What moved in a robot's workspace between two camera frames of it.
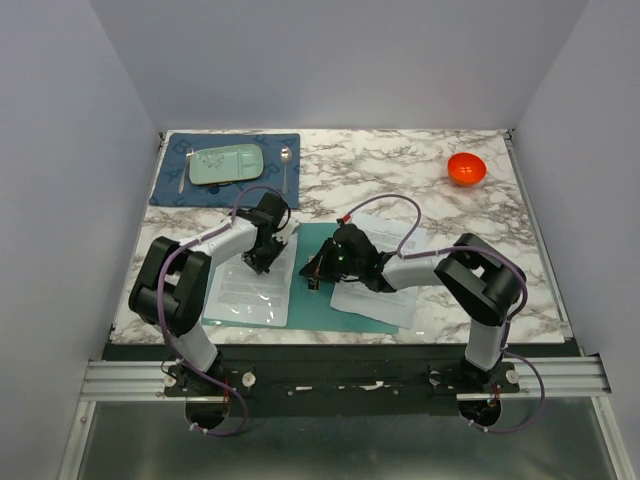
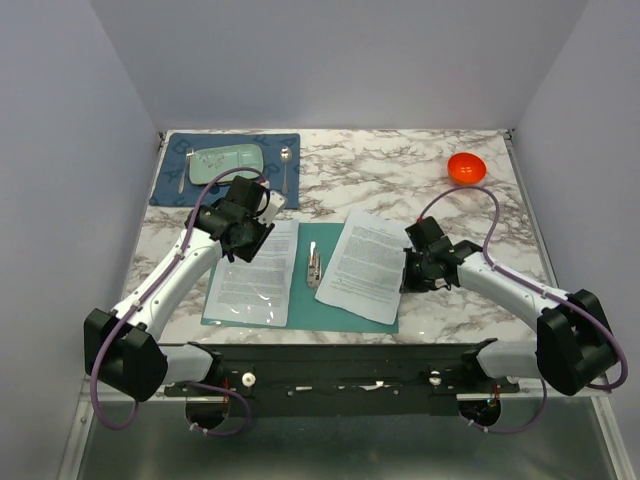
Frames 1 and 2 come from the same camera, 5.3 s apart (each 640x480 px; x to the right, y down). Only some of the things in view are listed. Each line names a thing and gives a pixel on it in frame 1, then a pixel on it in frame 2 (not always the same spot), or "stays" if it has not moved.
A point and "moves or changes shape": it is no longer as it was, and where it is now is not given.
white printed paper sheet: (238, 294) stays
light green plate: (227, 163) stays
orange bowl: (466, 169) stays
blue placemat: (169, 172) stays
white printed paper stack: (395, 307) moves or changes shape
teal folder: (309, 308) stays
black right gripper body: (331, 263) to (417, 275)
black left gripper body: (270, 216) to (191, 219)
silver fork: (189, 152) stays
